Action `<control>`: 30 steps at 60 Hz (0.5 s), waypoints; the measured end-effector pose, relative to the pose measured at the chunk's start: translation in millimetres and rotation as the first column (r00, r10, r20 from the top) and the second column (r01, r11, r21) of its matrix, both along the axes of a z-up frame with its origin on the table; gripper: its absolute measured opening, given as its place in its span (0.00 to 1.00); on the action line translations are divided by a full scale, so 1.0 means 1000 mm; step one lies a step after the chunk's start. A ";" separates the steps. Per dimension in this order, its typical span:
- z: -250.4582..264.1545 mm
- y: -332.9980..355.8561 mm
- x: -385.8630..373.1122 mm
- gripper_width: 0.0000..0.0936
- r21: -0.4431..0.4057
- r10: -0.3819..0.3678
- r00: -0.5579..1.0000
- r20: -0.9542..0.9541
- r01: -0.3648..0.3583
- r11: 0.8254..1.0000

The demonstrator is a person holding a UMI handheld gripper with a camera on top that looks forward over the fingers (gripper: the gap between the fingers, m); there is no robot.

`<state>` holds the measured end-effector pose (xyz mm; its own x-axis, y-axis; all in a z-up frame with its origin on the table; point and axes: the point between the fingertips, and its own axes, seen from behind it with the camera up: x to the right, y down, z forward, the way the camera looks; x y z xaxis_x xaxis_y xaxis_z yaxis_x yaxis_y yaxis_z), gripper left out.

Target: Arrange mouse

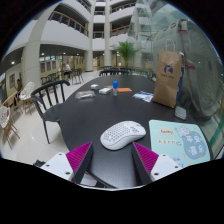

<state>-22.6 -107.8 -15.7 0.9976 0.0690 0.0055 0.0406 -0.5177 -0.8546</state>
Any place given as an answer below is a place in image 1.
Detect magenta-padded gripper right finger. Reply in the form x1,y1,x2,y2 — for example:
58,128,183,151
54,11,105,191
130,141,184,186

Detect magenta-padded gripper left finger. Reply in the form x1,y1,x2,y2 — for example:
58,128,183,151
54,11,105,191
39,141,95,185

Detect white perforated computer mouse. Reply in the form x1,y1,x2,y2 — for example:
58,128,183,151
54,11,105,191
99,120,147,151

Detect light green cartoon mouse pad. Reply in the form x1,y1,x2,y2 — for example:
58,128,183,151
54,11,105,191
148,119,212,169

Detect black spindle-back chair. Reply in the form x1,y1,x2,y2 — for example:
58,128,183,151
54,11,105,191
30,79,72,145

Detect white and blue packet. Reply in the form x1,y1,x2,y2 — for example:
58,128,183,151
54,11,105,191
132,90,155,103

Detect white lattice-back chair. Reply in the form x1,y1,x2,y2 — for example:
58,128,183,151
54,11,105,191
0,105,21,149
18,81,36,114

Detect clear plastic bag with contents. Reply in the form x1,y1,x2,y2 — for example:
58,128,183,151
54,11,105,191
74,90,97,101

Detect brown paper carrier bag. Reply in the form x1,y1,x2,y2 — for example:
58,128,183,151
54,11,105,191
152,39,185,109

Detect white oblong box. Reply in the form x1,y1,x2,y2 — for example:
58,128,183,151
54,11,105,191
98,87,112,95

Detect person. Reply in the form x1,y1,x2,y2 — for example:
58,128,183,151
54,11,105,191
63,62,73,80
15,78,24,95

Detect group of black chairs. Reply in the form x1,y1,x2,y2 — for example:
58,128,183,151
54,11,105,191
39,68,85,86

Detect small blue-capped clear bottle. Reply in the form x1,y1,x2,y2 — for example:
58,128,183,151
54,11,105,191
112,80,119,97

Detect black chairs beside table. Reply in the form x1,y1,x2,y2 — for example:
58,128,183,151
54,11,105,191
98,67,133,77

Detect large white cylindrical exhibit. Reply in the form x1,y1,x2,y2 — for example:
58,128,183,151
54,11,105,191
139,18,224,118

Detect green potted palm plant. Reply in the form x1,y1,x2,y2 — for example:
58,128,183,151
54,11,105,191
113,41,141,68

